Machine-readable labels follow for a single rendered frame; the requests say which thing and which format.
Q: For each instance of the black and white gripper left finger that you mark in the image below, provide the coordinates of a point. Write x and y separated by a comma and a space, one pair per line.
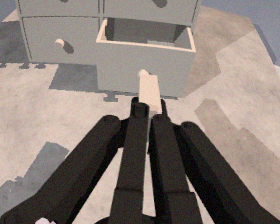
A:
63, 195

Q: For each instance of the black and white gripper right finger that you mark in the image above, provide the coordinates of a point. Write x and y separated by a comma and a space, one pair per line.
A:
223, 194

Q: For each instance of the grey chest of drawers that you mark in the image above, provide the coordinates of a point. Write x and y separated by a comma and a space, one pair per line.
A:
101, 15

